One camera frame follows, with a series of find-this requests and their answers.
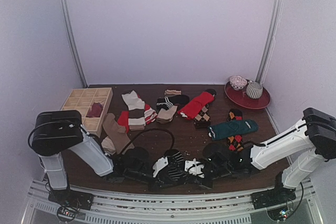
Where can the aluminium front rail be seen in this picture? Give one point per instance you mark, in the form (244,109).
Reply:
(116,207)

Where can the brown beige sock pair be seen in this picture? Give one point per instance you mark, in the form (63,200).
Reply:
(116,138)

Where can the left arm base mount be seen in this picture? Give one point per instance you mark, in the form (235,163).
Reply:
(70,202)

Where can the red sock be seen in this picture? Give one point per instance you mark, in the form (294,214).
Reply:
(191,110)

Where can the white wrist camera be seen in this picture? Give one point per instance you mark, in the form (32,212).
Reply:
(160,164)
(194,167)

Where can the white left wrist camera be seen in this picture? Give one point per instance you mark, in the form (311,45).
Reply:
(160,164)

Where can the beige striped folded sock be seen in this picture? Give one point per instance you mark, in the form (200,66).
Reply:
(169,93)

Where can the purple magenta striped sock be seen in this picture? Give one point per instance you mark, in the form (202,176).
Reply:
(95,110)

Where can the black striped ankle sock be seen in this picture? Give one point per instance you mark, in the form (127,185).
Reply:
(174,172)

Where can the brown argyle sock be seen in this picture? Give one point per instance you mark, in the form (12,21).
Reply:
(203,119)

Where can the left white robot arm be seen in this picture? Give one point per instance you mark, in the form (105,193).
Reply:
(57,131)

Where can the tan ankle sock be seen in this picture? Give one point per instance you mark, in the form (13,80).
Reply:
(166,116)

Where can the striped grey cup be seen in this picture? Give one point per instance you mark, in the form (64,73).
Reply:
(254,90)

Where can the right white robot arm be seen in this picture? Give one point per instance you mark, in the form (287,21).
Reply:
(313,136)

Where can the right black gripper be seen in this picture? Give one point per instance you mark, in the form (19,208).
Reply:
(206,176)

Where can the black white striped sock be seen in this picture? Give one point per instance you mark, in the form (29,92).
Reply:
(168,102)

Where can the patterned white bowl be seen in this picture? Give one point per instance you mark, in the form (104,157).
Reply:
(237,82)

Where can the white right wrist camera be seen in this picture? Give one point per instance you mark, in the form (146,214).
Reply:
(194,167)

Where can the left aluminium corner post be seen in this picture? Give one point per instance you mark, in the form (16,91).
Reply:
(72,43)

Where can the aluminium corner post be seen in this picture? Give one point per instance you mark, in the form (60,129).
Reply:
(270,41)
(72,43)

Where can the red beige striped socks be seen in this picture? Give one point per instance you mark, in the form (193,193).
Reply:
(138,115)

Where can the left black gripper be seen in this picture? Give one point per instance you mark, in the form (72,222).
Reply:
(153,184)

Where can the black orange argyle sock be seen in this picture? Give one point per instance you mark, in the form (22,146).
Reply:
(235,142)

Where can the dark green sock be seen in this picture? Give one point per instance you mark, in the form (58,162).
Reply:
(232,128)

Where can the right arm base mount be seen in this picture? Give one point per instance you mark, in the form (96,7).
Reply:
(277,199)

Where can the wooden compartment box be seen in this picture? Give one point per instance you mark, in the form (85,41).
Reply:
(82,100)

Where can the right aluminium corner post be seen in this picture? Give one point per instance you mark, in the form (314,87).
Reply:
(270,41)

